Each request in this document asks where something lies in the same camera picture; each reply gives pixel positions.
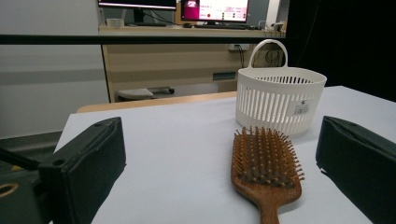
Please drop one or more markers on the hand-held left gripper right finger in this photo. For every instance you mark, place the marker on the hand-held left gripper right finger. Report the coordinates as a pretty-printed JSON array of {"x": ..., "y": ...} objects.
[{"x": 361, "y": 161}]

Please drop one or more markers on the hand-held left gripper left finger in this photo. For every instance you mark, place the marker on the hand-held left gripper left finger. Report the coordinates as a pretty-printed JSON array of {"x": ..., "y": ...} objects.
[{"x": 84, "y": 174}]

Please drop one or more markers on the wooden paddle hairbrush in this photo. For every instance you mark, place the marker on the wooden paddle hairbrush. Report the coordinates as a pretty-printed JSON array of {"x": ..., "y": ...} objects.
[{"x": 264, "y": 174}]

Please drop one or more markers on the white slotted plastic basket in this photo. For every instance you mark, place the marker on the white slotted plastic basket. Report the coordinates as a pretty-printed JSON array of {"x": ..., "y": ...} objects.
[{"x": 274, "y": 102}]

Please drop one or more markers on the grey office chair seat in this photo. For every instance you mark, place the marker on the grey office chair seat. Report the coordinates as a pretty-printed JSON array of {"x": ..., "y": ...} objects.
[{"x": 135, "y": 93}]

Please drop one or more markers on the white table sheet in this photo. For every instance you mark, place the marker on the white table sheet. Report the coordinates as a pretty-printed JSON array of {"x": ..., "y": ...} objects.
[{"x": 180, "y": 149}]

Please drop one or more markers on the black curtain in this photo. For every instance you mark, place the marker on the black curtain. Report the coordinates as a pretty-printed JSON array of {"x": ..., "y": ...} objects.
[{"x": 348, "y": 46}]

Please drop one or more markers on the beige wooden office desk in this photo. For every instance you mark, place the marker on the beige wooden office desk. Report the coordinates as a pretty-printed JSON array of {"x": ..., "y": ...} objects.
[{"x": 168, "y": 65}]

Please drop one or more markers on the small clear plastic container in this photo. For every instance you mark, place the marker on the small clear plastic container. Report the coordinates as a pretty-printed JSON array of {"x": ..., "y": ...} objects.
[{"x": 115, "y": 22}]

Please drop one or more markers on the dark computer monitor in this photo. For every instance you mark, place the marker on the dark computer monitor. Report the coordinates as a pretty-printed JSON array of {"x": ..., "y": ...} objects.
[{"x": 137, "y": 3}]

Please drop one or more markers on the computer monitor with pink screen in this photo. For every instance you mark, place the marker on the computer monitor with pink screen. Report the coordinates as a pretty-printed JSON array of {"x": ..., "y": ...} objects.
[{"x": 218, "y": 9}]

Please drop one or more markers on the white wall socket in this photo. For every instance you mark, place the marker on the white wall socket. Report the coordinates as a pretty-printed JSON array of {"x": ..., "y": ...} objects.
[{"x": 239, "y": 47}]

